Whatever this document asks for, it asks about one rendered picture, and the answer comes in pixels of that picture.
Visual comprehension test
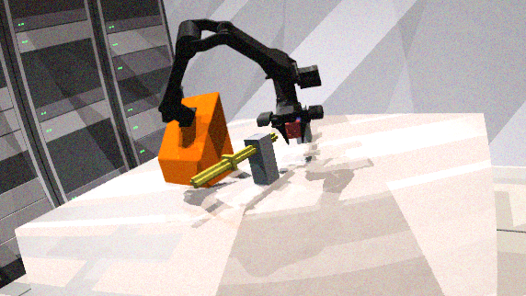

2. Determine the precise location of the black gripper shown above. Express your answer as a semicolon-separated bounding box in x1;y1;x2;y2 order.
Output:
257;90;324;145

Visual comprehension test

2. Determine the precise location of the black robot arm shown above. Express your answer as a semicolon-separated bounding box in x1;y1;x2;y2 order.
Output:
158;18;322;127

